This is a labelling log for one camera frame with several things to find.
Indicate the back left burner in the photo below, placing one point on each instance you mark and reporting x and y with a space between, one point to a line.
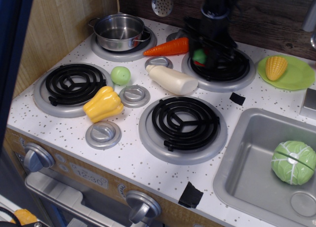
125 56

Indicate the orange toy carrot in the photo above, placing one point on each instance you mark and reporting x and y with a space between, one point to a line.
173 47

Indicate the steel pan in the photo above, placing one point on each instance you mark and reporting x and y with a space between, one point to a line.
119 32

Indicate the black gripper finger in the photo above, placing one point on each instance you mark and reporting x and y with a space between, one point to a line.
219 57
193 45

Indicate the silver sink basin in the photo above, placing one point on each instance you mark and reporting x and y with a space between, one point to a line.
246 181

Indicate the silver oven knob left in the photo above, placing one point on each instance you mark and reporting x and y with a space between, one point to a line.
37 158

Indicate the yellow object bottom left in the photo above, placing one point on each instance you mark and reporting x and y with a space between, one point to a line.
25 217

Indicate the silver stove top knob middle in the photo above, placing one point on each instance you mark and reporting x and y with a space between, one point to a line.
134 96

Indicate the silver stove knob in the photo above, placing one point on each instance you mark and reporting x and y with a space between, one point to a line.
103 135
159 61
134 96
179 34

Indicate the silver oven knob right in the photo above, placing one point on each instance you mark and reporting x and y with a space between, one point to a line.
144 209

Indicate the silver stove top knob front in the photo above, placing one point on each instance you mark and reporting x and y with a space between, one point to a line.
103 135

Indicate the silver stove top knob upper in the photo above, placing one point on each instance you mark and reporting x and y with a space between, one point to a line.
159 61

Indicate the front right black burner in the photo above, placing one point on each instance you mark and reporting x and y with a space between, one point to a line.
182 130

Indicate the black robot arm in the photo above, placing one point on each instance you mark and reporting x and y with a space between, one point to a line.
218 6

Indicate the silver stove top knob back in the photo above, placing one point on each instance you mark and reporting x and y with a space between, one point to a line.
179 34

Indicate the black tape piece small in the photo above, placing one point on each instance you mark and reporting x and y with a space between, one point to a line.
237 99

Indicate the hanging steel skimmer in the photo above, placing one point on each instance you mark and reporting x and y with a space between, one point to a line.
162 8

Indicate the silver faucet base block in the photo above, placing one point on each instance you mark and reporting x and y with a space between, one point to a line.
308 108

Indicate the oven clock display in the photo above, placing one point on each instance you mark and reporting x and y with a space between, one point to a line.
90 176

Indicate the light green toy apple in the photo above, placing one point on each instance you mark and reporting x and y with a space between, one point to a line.
120 75

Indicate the silver oven door handle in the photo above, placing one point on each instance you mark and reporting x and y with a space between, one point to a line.
78 203

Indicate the back right black burner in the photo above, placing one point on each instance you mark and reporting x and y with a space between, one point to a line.
231 75

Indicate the cream plastic bottle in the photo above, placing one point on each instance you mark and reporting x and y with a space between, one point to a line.
172 80

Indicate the yellow toy corn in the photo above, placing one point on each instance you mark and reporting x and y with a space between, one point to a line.
275 67

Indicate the yellow bell pepper toy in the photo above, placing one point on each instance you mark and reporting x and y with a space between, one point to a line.
104 104

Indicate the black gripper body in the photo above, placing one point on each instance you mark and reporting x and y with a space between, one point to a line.
210 29

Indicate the green toy cabbage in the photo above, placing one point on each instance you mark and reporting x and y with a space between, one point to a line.
294 162

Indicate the silver oven knob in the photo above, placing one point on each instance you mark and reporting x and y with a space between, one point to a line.
37 158
144 209

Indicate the silver faucet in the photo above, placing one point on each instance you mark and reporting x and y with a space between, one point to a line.
309 23

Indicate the black tape piece front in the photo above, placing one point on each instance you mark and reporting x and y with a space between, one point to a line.
190 197

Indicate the light green plate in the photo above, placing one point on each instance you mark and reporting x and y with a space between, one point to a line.
298 75

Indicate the red chili pepper toy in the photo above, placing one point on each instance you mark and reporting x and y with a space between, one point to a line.
199 57

